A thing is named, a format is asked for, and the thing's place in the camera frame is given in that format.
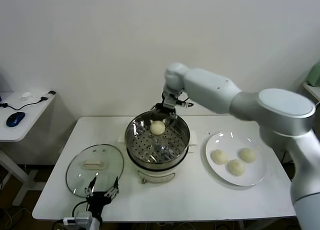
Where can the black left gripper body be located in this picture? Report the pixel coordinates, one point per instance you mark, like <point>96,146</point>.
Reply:
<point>97,200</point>

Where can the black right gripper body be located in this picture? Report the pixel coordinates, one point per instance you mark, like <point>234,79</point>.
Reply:
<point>167,109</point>

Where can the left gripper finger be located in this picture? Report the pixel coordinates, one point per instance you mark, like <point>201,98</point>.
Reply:
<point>115,188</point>
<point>92,190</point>

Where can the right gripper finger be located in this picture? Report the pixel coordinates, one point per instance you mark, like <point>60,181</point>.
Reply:
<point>156,108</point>
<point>173,118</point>

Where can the white steamed baozi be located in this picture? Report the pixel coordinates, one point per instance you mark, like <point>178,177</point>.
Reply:
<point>235,167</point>
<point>219,156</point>
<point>157,127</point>
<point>247,155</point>

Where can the stainless steel steamer basket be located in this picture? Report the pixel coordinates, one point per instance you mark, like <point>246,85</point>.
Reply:
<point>130,137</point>

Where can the white electric cooker base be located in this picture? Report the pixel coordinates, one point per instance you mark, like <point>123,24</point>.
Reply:
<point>156,176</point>

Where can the white round plate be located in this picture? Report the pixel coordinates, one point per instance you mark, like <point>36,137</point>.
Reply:
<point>225,145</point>

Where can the white side desk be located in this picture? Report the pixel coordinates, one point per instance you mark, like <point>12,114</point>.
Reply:
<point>30,120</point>

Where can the blue computer mouse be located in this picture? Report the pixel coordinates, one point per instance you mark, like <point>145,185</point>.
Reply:
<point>15,118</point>

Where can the crumpled white tissue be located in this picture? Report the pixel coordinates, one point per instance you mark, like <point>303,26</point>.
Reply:
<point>27,96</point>

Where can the white shelf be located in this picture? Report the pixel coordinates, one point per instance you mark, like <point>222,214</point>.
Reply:
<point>312,90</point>

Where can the pale green appliance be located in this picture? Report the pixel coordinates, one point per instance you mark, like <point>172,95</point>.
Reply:
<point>314,76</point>

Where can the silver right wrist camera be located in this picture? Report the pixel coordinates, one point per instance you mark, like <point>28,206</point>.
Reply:
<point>170,100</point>

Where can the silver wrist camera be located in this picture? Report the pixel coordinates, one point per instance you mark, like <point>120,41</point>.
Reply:
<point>170,100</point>
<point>82,218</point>

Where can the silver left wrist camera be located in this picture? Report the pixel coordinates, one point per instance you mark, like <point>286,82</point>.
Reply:
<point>82,218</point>

